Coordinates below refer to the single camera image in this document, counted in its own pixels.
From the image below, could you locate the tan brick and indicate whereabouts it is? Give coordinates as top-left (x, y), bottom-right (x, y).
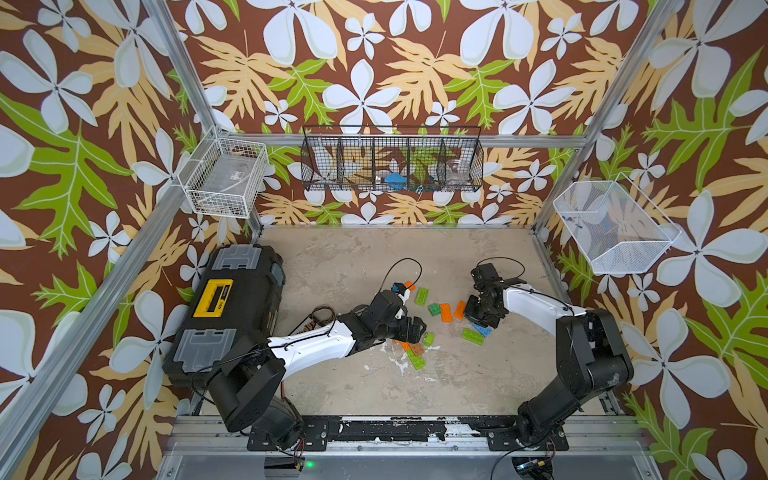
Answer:
top-left (409, 343), bottom-right (425, 357)

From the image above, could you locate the lime brick front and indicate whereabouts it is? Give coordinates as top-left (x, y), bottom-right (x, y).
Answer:
top-left (406, 350), bottom-right (426, 370)

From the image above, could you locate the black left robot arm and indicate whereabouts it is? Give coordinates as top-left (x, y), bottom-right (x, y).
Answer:
top-left (205, 285), bottom-right (427, 450)

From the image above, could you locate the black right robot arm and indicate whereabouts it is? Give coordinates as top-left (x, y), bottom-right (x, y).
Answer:
top-left (464, 260), bottom-right (634, 448)

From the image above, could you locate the blue brick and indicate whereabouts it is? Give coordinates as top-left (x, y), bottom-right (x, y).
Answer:
top-left (472, 323), bottom-right (493, 337)

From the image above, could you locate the orange brick right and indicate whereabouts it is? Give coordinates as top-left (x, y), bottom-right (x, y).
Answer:
top-left (453, 301), bottom-right (466, 320)

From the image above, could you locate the lime brick right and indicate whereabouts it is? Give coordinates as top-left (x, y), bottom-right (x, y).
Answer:
top-left (461, 328), bottom-right (485, 346)

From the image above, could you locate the orange brick beside green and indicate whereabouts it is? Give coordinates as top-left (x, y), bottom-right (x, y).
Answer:
top-left (439, 303), bottom-right (453, 323)

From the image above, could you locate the lime brick upside down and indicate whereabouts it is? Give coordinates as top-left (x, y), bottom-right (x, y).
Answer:
top-left (415, 288), bottom-right (429, 306)

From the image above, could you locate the black yellow toolbox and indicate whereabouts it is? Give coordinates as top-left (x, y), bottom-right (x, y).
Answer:
top-left (163, 244), bottom-right (285, 388)

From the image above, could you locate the white mesh basket right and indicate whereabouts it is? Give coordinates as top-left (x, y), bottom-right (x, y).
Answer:
top-left (553, 174), bottom-right (682, 276)

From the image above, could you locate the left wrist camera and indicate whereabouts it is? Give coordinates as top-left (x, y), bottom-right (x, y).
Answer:
top-left (391, 282), bottom-right (411, 320)

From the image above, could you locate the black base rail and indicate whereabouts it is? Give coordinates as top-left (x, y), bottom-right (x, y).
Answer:
top-left (247, 415), bottom-right (570, 452)

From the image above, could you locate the black wire basket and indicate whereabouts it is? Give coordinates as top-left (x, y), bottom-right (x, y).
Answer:
top-left (298, 125), bottom-right (485, 193)

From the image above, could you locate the white wire basket left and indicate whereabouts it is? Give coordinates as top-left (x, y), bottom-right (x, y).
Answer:
top-left (179, 131), bottom-right (270, 219)

